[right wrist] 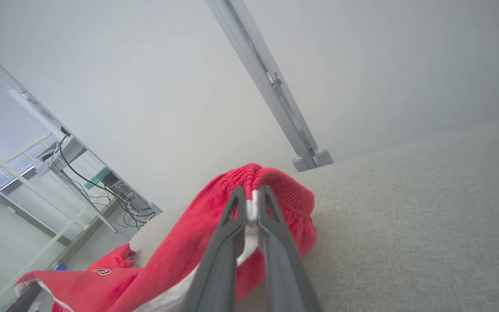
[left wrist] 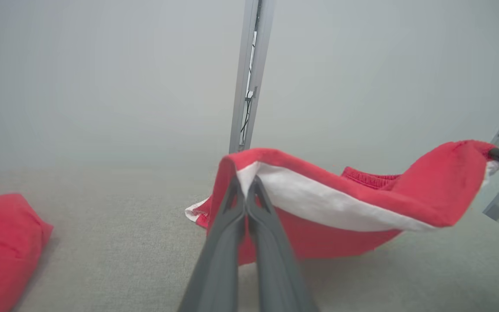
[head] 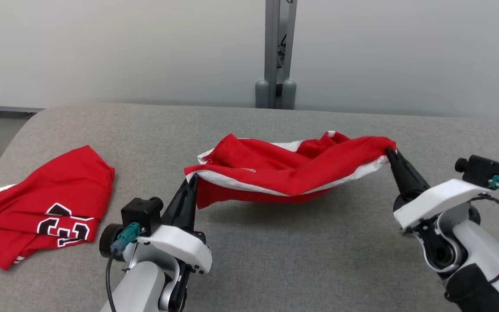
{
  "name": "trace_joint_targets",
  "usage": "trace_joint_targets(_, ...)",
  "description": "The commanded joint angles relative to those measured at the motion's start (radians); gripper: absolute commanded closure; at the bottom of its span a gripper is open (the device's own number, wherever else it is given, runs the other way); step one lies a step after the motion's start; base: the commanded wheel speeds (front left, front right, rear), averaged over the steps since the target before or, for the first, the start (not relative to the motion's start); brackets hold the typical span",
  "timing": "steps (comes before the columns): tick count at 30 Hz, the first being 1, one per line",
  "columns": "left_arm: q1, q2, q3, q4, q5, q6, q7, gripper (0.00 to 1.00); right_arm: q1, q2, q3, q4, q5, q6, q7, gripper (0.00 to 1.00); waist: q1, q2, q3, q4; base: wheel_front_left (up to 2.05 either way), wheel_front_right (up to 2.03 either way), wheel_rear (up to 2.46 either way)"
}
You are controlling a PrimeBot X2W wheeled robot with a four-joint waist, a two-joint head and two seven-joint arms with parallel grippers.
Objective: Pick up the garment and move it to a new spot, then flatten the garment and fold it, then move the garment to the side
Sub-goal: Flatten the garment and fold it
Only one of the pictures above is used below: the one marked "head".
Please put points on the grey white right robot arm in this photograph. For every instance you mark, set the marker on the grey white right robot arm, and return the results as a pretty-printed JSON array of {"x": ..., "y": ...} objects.
[{"x": 479, "y": 247}]

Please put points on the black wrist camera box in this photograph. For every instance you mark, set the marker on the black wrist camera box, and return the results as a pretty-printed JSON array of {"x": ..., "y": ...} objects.
[
  {"x": 481, "y": 169},
  {"x": 141, "y": 214}
]

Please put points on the red jersey number 23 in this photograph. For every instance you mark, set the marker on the red jersey number 23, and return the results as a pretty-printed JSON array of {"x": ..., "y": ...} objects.
[{"x": 37, "y": 199}]

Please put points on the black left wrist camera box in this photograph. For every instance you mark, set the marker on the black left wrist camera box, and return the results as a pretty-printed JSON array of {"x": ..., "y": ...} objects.
[{"x": 141, "y": 214}]

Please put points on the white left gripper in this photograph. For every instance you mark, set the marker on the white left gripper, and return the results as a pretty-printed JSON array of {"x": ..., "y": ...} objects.
[{"x": 178, "y": 245}]

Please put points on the red shorts white stripe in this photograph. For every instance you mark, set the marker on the red shorts white stripe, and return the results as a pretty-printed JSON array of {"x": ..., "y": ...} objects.
[{"x": 284, "y": 169}]

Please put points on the grey partition post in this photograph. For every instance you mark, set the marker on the grey partition post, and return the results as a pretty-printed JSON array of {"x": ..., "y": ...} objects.
[{"x": 272, "y": 52}]

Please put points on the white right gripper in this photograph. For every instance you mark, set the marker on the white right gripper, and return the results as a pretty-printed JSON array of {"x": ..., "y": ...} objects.
[{"x": 440, "y": 197}]

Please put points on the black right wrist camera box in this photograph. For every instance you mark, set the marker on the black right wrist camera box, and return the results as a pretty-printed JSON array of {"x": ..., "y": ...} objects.
[{"x": 481, "y": 169}]

